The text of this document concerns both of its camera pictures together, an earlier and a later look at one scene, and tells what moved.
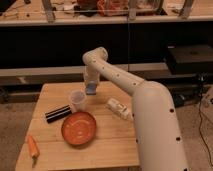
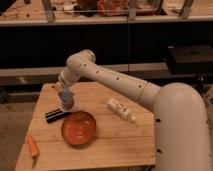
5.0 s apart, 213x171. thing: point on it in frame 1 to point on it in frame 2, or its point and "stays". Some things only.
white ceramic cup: x=77 y=98 to x=67 y=100
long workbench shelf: x=73 y=12 stays
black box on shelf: x=191 y=59 stays
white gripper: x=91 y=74 to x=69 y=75
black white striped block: x=58 y=113 stays
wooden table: x=74 y=131 stays
